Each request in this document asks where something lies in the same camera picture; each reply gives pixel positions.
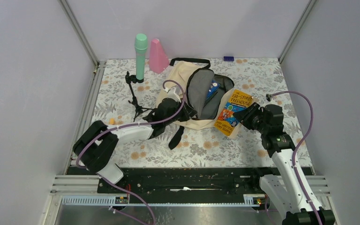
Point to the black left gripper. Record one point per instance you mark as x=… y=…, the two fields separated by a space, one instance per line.
x=188 y=113

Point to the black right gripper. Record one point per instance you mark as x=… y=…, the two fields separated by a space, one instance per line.
x=245 y=115

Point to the yellow treehouse paperback book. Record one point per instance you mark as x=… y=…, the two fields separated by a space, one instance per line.
x=226 y=121

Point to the beige canvas backpack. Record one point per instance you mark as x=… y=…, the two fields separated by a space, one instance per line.
x=195 y=77

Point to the blue comic paperback book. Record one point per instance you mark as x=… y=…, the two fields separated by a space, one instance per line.
x=212 y=91

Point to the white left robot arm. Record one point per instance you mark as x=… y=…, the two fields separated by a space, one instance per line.
x=95 y=147

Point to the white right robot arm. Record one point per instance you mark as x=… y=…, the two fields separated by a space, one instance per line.
x=295 y=200

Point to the pink plastic cone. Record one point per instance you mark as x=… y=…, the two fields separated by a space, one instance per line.
x=158 y=60

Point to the black mini tripod stand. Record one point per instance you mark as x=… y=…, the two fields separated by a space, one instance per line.
x=130 y=79

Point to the mint green microphone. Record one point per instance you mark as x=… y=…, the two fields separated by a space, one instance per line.
x=141 y=46

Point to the small blue block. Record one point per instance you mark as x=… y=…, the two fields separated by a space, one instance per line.
x=228 y=58

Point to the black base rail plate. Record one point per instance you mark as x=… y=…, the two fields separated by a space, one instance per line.
x=194 y=185

